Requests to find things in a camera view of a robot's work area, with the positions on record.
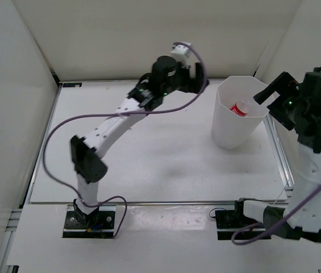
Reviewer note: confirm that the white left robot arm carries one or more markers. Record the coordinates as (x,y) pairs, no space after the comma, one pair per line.
(167,75)

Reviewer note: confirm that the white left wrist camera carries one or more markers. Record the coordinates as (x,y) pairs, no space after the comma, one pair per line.
(181,52)

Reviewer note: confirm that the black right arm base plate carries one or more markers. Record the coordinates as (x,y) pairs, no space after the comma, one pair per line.
(229,221)

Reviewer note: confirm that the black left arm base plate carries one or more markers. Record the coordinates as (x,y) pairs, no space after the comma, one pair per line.
(99,226)

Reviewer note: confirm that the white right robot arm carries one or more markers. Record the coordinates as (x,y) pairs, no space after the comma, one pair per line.
(302,216)

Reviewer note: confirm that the red label plastic bottle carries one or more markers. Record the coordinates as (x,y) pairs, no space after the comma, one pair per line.
(242,107)

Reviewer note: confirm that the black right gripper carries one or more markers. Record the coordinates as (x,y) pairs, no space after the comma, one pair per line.
(284,85)

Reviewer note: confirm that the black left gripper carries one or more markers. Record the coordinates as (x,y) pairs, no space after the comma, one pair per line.
(193,85)

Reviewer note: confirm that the white plastic bin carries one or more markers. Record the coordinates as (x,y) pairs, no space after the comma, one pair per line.
(228,129)

